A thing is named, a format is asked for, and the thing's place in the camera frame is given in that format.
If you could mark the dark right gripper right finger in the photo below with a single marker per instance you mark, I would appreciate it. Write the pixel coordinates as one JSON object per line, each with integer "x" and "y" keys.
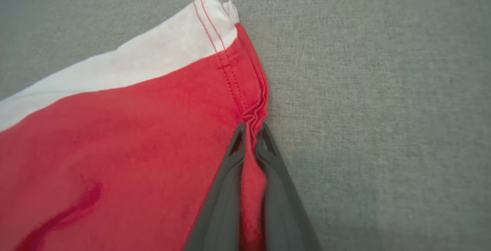
{"x": 284, "y": 212}

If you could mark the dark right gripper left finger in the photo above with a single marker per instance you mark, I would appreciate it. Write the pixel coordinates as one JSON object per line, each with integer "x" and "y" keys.
{"x": 222, "y": 212}

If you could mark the red shorts with white band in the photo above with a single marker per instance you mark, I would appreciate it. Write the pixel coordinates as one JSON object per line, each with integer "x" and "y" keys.
{"x": 115, "y": 147}

